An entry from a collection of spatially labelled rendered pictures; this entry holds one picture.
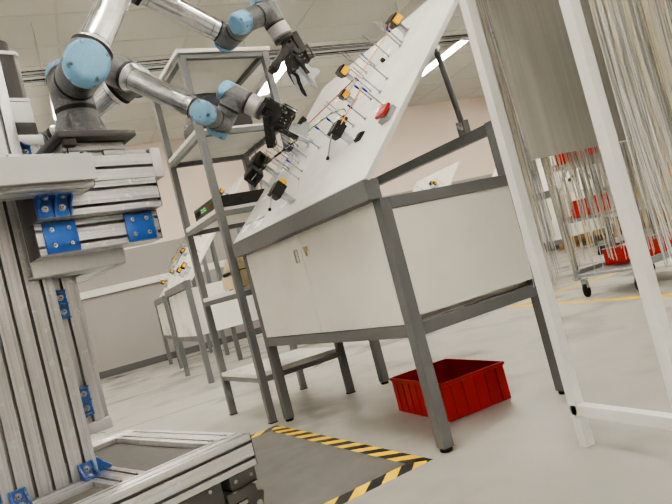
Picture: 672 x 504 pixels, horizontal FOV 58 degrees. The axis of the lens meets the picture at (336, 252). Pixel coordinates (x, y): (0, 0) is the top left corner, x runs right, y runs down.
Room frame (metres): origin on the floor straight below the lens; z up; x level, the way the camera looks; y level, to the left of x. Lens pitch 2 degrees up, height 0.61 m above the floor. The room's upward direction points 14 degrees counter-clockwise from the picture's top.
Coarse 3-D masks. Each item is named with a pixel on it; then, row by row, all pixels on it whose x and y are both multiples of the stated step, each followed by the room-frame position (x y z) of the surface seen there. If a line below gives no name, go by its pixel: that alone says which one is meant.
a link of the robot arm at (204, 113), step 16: (112, 64) 1.97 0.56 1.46; (128, 64) 1.97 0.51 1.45; (112, 80) 1.98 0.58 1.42; (128, 80) 1.97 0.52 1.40; (144, 80) 1.96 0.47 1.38; (160, 80) 1.97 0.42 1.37; (144, 96) 1.99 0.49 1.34; (160, 96) 1.95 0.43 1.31; (176, 96) 1.94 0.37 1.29; (192, 96) 1.94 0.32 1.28; (192, 112) 1.91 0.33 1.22; (208, 112) 1.90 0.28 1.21
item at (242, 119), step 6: (210, 96) 3.02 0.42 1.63; (210, 102) 3.01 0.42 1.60; (216, 102) 3.03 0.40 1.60; (240, 114) 3.09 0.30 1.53; (246, 114) 3.11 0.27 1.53; (186, 120) 3.15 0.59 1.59; (240, 120) 3.09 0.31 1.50; (246, 120) 3.10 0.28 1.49; (186, 126) 3.09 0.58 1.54; (192, 126) 3.03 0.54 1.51; (204, 126) 2.98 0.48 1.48; (186, 132) 3.11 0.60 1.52; (186, 138) 3.13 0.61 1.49
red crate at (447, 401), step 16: (448, 368) 2.61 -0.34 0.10; (464, 368) 2.50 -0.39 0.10; (480, 368) 2.40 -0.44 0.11; (496, 368) 2.25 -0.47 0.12; (400, 384) 2.44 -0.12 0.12; (416, 384) 2.32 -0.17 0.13; (448, 384) 2.16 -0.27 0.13; (464, 384) 2.20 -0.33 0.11; (480, 384) 2.22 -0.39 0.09; (496, 384) 2.25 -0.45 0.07; (400, 400) 2.47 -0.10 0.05; (416, 400) 2.35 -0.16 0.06; (448, 400) 2.16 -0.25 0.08; (464, 400) 2.19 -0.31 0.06; (480, 400) 2.21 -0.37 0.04; (496, 400) 2.24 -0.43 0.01; (448, 416) 2.16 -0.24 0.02; (464, 416) 2.18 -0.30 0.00
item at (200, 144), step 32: (192, 64) 3.05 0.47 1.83; (224, 64) 3.16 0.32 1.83; (256, 64) 3.21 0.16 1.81; (160, 128) 3.35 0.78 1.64; (256, 128) 3.04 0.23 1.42; (192, 160) 3.42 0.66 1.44; (224, 160) 3.52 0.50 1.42; (224, 224) 2.89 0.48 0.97; (192, 256) 3.35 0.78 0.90; (256, 352) 2.89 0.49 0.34; (288, 352) 3.51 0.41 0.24; (320, 352) 3.12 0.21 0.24; (224, 384) 3.35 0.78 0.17; (352, 384) 3.12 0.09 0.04
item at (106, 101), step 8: (136, 64) 2.09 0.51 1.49; (104, 88) 2.13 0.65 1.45; (112, 88) 2.10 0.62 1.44; (96, 96) 2.14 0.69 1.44; (104, 96) 2.13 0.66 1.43; (112, 96) 2.12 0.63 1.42; (120, 96) 2.12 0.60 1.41; (128, 96) 2.14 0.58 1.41; (136, 96) 2.17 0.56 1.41; (96, 104) 2.14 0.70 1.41; (104, 104) 2.14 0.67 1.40; (112, 104) 2.15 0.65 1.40; (104, 112) 2.16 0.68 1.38; (48, 128) 2.18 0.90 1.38; (48, 136) 2.17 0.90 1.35
